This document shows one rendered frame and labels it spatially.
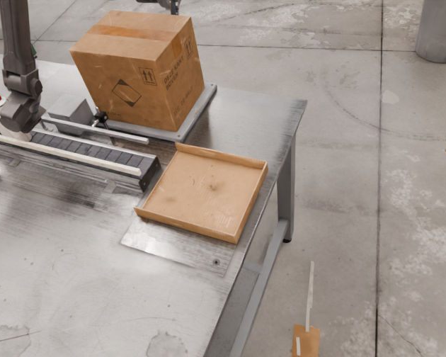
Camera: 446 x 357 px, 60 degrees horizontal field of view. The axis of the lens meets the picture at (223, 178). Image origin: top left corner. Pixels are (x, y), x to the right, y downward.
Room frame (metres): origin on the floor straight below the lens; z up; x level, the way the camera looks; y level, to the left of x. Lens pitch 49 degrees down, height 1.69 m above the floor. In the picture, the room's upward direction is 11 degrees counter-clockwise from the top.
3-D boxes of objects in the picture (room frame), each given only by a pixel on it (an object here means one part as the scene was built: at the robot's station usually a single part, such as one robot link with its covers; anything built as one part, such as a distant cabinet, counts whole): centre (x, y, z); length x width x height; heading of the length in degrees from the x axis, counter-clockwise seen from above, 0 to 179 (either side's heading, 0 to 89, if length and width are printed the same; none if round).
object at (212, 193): (0.70, 0.06, 0.85); 0.30 x 0.26 x 0.04; 59
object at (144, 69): (1.13, 0.19, 0.99); 0.30 x 0.24 x 0.27; 60
